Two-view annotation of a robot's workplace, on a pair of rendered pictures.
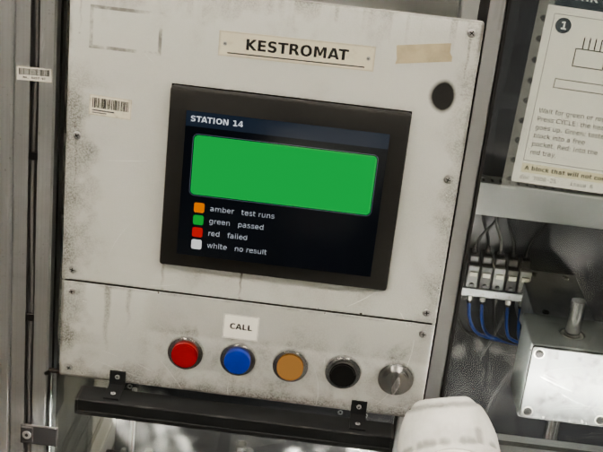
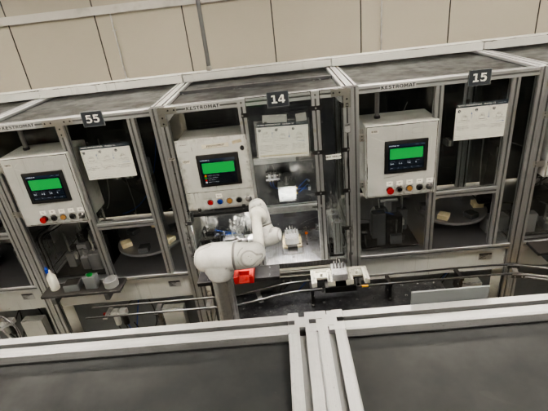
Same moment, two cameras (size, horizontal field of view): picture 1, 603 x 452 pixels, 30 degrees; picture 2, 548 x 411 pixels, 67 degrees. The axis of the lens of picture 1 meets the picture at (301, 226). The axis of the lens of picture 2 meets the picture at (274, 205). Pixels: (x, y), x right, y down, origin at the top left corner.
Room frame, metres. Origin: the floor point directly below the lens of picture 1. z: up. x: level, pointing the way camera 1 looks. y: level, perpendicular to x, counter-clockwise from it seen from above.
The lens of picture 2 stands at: (-1.18, -0.34, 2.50)
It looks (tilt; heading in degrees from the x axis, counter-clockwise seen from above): 26 degrees down; 1
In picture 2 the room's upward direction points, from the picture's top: 7 degrees counter-clockwise
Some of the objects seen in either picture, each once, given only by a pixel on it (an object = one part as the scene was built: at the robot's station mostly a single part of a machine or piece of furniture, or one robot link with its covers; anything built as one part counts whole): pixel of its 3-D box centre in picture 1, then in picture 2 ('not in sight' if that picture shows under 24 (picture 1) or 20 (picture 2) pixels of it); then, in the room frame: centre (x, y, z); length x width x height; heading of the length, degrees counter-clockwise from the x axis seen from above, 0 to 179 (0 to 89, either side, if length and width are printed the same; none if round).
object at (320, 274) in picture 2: not in sight; (339, 280); (0.99, -0.65, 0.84); 0.36 x 0.14 x 0.10; 89
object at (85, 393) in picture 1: (236, 409); (222, 210); (1.11, 0.05, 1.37); 0.36 x 0.04 x 0.04; 89
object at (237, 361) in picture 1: (238, 359); not in sight; (1.13, 0.05, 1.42); 0.03 x 0.02 x 0.03; 89
